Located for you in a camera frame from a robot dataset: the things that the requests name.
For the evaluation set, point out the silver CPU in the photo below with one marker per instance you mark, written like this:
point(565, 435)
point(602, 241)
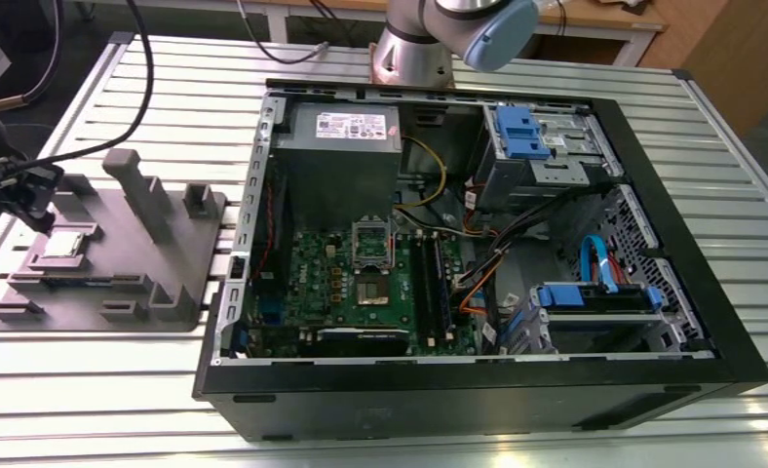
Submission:
point(65, 245)

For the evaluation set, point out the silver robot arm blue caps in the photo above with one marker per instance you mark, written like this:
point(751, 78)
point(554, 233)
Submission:
point(417, 49)

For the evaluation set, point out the CPU socket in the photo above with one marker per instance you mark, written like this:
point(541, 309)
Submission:
point(376, 290)

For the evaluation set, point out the RAM stick in rack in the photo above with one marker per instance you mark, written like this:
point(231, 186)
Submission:
point(78, 282)

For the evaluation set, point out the grey parts rack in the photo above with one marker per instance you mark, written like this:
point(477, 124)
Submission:
point(130, 273)

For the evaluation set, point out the green motherboard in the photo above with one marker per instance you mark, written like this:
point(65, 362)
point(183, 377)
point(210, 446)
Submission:
point(279, 292)

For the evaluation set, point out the grey power supply unit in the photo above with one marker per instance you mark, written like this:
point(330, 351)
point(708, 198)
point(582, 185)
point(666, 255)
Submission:
point(332, 185)

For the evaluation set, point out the locking lever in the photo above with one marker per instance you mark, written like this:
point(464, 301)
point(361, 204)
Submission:
point(393, 251)

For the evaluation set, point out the black graphics card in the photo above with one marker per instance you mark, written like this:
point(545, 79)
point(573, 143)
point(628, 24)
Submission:
point(358, 339)

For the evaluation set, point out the black RAM slot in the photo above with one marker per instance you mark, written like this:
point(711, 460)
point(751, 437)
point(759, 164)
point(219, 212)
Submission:
point(425, 292)

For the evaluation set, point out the blue label RAM stick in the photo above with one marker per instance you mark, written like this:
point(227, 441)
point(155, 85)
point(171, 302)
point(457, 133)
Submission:
point(445, 302)

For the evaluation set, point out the black PC case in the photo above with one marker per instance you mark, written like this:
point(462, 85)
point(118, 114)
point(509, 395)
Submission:
point(424, 404)

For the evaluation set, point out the blue disk carrier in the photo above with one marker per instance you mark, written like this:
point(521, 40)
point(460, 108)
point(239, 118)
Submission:
point(566, 297)
point(521, 136)

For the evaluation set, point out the grey metal disk bay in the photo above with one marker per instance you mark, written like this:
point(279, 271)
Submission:
point(605, 331)
point(566, 170)

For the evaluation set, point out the wooden top desk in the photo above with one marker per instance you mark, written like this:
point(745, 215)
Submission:
point(618, 22)

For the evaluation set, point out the wooden cabinet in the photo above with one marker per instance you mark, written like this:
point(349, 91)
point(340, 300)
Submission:
point(735, 58)

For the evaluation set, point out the white frame desk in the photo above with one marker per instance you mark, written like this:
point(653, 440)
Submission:
point(278, 27)

